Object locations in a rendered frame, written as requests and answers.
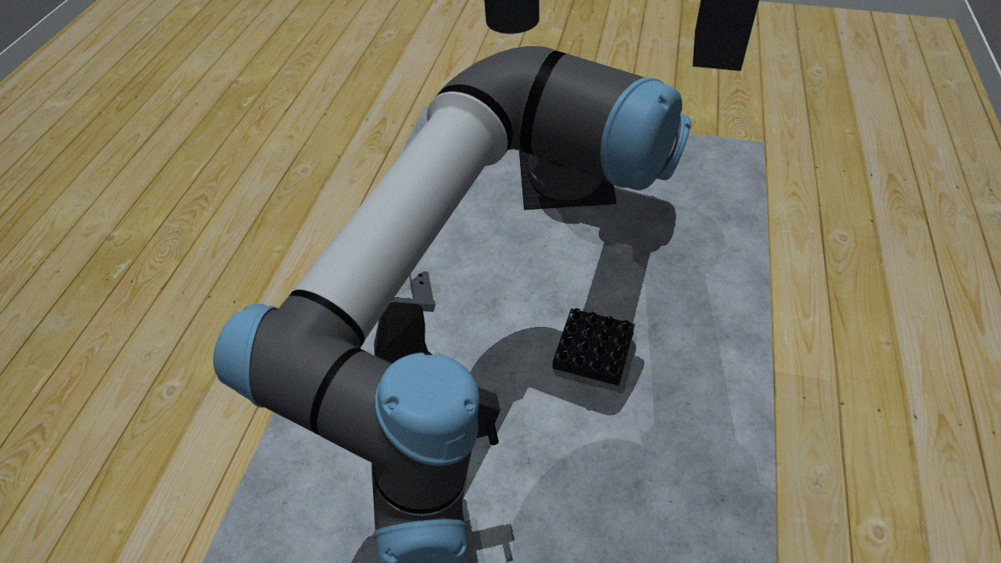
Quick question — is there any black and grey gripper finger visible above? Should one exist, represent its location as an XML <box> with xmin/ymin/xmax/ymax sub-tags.
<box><xmin>393</xmin><ymin>271</ymin><xmax>436</xmax><ymax>312</ymax></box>

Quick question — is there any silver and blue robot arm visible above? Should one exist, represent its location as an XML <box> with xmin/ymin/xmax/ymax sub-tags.
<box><xmin>213</xmin><ymin>46</ymin><xmax>691</xmax><ymax>563</ymax></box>

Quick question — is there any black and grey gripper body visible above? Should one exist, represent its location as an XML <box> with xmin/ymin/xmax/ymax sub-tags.
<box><xmin>374</xmin><ymin>302</ymin><xmax>501</xmax><ymax>445</ymax></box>

